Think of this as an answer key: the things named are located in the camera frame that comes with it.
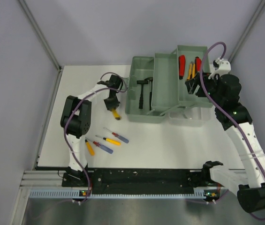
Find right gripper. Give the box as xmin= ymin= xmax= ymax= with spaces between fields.
xmin=185 ymin=71 xmax=223 ymax=107

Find orange utility knife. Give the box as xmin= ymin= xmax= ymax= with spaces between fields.
xmin=186 ymin=61 xmax=196 ymax=81

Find black rubber mallet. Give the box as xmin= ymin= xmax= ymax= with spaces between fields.
xmin=137 ymin=80 xmax=149 ymax=109

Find red black pliers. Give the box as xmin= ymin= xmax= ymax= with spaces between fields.
xmin=178 ymin=55 xmax=186 ymax=80

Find yellow utility knife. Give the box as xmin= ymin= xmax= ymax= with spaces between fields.
xmin=111 ymin=108 xmax=121 ymax=120

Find green plastic toolbox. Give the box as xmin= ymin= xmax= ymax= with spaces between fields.
xmin=125 ymin=45 xmax=212 ymax=127

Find yellow black screwdriver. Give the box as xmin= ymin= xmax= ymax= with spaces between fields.
xmin=95 ymin=135 xmax=121 ymax=146

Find yellow handle screwdriver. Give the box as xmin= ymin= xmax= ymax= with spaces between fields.
xmin=85 ymin=139 xmax=95 ymax=156

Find steel claw hammer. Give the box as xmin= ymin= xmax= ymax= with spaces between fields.
xmin=145 ymin=77 xmax=153 ymax=111

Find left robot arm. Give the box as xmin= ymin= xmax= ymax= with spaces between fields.
xmin=60 ymin=72 xmax=127 ymax=186

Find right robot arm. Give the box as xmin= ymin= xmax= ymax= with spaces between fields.
xmin=185 ymin=73 xmax=265 ymax=213

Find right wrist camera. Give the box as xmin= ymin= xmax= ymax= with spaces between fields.
xmin=213 ymin=58 xmax=231 ymax=76

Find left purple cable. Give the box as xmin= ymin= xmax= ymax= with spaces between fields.
xmin=63 ymin=72 xmax=129 ymax=204

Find purple cable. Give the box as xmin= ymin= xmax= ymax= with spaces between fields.
xmin=199 ymin=42 xmax=265 ymax=221
xmin=63 ymin=72 xmax=129 ymax=204

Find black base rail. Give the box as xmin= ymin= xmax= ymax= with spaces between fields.
xmin=61 ymin=167 xmax=220 ymax=195

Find right aluminium frame post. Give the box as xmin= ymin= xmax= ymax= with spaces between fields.
xmin=225 ymin=0 xmax=265 ymax=65

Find aluminium frame post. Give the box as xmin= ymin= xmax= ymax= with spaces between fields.
xmin=225 ymin=0 xmax=265 ymax=65
xmin=16 ymin=0 xmax=62 ymax=71

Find left aluminium frame post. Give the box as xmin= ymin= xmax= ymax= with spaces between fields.
xmin=16 ymin=0 xmax=62 ymax=71

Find grey cable duct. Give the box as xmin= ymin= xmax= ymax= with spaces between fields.
xmin=30 ymin=188 xmax=220 ymax=200

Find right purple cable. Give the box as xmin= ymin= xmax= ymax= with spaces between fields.
xmin=199 ymin=42 xmax=265 ymax=221

